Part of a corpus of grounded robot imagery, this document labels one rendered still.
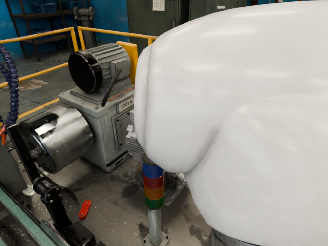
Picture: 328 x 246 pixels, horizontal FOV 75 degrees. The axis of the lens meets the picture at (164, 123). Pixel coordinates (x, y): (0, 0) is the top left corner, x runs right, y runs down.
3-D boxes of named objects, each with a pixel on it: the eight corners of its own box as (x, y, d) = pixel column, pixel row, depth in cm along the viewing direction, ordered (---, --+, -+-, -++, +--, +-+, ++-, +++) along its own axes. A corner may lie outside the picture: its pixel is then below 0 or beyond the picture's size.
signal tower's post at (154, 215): (141, 243, 80) (132, 158, 57) (154, 226, 85) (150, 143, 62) (158, 256, 76) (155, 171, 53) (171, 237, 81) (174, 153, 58)
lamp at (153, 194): (140, 193, 65) (139, 183, 62) (153, 181, 69) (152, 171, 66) (156, 203, 62) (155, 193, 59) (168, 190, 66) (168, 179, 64)
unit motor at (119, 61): (79, 130, 115) (58, 50, 92) (123, 106, 138) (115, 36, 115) (113, 148, 103) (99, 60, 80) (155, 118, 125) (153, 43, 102)
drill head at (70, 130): (10, 171, 95) (-15, 123, 81) (87, 128, 123) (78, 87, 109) (41, 198, 82) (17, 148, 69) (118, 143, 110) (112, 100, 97)
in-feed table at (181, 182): (125, 192, 99) (122, 174, 93) (159, 159, 118) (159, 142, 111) (168, 219, 87) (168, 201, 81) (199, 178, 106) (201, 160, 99)
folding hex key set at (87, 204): (86, 201, 95) (85, 198, 94) (92, 202, 95) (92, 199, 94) (77, 220, 87) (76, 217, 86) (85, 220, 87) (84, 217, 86)
